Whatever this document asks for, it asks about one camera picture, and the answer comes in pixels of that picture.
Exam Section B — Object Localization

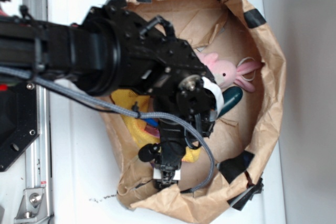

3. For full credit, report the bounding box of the pink plush bunny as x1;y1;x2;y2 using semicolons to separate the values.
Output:
196;52;262;92

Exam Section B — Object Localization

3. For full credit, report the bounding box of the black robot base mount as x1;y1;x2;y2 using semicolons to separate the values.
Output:
0;82;38;172

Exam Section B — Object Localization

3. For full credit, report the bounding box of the grey braided cable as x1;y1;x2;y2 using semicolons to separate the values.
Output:
0;66;216;195

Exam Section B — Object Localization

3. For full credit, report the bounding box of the dark green toy cucumber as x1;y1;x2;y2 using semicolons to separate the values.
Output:
218;87;243;118

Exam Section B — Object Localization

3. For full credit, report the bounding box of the brown paper bag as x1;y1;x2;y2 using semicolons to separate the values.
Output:
102;0;286;223

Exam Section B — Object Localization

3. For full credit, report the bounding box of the aluminium rail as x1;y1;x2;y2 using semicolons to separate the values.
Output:
14;0;54;223

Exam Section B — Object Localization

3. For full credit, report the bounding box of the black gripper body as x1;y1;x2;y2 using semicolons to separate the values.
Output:
151;73;224;156

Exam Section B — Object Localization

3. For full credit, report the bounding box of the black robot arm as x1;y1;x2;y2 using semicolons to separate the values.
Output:
1;6;223;154

